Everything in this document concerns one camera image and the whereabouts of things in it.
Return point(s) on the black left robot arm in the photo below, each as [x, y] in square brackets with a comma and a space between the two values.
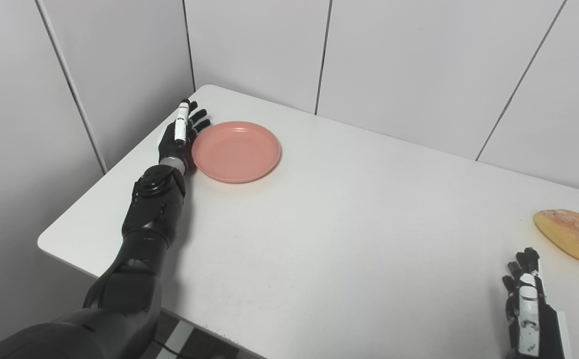
[145, 219]

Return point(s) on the pink round plate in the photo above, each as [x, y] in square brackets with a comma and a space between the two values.
[234, 152]

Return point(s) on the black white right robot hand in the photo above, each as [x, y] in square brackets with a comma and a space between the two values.
[543, 324]

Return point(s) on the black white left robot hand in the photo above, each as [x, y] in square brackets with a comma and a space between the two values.
[172, 147]

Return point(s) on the crusty bread roll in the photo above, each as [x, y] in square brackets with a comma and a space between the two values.
[568, 234]

